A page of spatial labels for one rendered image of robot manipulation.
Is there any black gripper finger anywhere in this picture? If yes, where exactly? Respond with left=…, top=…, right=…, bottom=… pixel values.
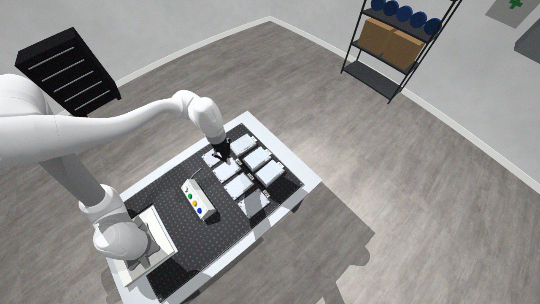
left=224, top=138, right=231, bottom=164
left=212, top=148, right=230, bottom=166

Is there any white button panel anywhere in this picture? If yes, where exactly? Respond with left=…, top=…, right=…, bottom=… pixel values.
left=181, top=168, right=216, bottom=220

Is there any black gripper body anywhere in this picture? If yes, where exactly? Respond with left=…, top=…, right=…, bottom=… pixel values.
left=211, top=138, right=227, bottom=152

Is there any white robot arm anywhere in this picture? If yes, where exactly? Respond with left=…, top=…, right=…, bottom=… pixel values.
left=0, top=74, right=226, bottom=270

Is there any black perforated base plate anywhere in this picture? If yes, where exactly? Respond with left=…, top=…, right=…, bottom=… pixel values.
left=124, top=123, right=304, bottom=303

